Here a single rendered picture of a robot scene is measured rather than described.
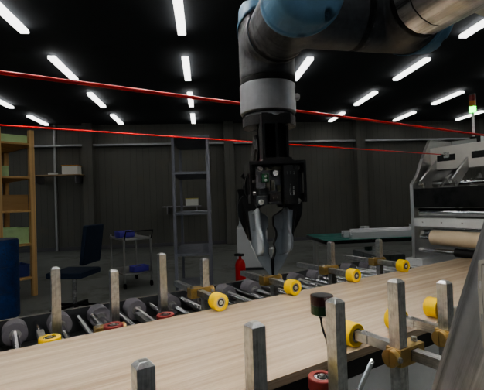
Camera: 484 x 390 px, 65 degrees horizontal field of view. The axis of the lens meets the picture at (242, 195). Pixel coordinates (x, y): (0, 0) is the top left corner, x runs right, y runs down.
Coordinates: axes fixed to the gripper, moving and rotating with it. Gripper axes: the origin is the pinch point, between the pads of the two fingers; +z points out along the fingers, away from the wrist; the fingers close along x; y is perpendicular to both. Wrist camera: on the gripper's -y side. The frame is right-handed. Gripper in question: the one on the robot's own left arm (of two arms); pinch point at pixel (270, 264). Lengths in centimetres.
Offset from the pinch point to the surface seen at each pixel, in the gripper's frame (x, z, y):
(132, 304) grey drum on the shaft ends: -51, 48, -170
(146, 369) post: -20.4, 20.8, -18.1
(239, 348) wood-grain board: 1, 42, -79
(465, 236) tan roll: 190, 24, -223
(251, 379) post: -0.1, 29.4, -29.3
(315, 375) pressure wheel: 21, 41, -54
